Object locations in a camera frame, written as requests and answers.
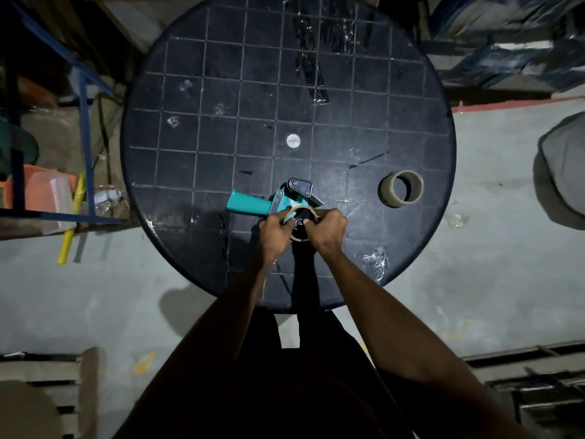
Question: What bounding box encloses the teal tape dispenser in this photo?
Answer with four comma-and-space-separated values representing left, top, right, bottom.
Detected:
226, 176, 325, 243

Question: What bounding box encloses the brown tape roll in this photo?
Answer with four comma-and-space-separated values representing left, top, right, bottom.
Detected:
378, 168, 425, 209

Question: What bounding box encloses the person's right forearm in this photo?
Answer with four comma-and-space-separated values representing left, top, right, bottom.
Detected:
319, 249, 494, 407

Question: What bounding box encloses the blue metal trolley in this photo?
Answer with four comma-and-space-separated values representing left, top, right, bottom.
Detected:
0, 0, 131, 227

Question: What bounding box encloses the yellow stick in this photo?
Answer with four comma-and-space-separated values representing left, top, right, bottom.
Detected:
57, 173, 88, 265

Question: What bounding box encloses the crumpled clear plastic wrap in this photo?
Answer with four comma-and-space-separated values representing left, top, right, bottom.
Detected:
93, 187, 129, 215

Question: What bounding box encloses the stack of blue printed boxes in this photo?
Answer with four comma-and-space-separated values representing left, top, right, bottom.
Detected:
420, 0, 585, 95

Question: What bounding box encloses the person's right hand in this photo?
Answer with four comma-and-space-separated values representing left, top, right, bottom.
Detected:
303, 207, 349, 257

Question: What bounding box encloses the person's maroon shirt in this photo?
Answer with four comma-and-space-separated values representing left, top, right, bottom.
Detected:
114, 310, 412, 439

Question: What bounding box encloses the wooden pallet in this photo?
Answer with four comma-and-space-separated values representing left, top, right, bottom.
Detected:
0, 347, 99, 439
461, 342, 585, 439

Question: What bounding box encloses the person's left forearm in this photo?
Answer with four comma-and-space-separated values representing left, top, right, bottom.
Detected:
160, 255, 277, 389

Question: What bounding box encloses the cardboard tape roll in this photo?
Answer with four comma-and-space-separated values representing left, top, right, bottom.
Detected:
282, 205, 321, 243

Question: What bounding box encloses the orange plastic dustpan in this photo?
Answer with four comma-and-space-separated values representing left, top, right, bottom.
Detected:
0, 164, 79, 224

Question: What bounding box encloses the grey sack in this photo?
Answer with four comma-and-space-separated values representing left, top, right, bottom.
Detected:
539, 112, 585, 218

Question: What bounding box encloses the pile of brown cardboard boxes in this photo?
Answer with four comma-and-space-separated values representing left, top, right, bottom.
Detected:
96, 0, 183, 51

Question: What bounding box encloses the green plastic bucket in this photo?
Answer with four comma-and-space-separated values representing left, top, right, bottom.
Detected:
0, 118, 40, 179

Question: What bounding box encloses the person's left hand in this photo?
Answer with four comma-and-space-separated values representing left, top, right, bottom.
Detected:
258, 213, 298, 266

